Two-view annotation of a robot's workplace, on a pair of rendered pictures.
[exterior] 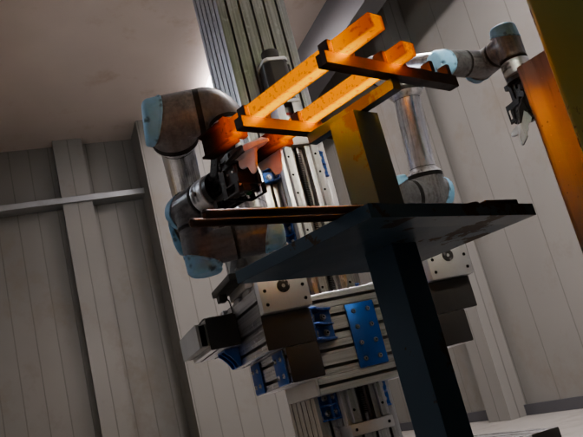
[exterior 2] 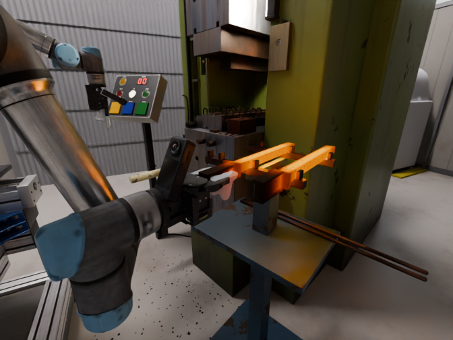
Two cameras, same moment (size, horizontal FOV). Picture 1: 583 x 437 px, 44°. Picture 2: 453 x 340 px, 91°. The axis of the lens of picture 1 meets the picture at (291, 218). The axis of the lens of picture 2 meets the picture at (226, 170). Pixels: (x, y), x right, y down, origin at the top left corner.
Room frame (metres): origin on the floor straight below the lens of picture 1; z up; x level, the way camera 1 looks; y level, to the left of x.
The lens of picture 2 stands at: (1.34, 0.49, 1.10)
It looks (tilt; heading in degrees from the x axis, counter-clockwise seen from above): 19 degrees down; 265
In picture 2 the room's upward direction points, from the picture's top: straight up
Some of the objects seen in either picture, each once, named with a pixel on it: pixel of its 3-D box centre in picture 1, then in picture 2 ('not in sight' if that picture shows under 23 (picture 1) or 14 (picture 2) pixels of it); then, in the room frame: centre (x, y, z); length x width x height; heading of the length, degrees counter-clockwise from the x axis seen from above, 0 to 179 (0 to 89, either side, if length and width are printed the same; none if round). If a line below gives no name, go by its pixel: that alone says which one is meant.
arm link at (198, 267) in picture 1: (208, 248); (106, 280); (1.51, 0.19, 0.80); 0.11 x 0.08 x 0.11; 97
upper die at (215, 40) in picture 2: not in sight; (236, 48); (1.16, -0.81, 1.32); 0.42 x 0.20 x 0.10; 39
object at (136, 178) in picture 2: not in sight; (164, 171); (1.61, -0.89, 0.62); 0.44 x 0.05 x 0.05; 39
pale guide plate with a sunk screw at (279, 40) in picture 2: not in sight; (279, 48); (1.02, -0.52, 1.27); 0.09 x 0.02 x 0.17; 129
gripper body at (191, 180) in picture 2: (232, 181); (179, 201); (1.39, 0.09, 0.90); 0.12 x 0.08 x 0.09; 44
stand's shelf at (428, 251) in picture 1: (389, 242); (263, 231); (1.15, -0.14, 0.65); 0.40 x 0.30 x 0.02; 133
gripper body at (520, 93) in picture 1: (525, 98); (98, 97); (1.85, -0.68, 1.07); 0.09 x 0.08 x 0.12; 22
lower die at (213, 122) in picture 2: not in sight; (236, 118); (1.16, -0.81, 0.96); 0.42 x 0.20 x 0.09; 39
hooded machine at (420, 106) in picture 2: not in sight; (388, 119); (-1.37, -2.64, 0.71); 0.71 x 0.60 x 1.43; 110
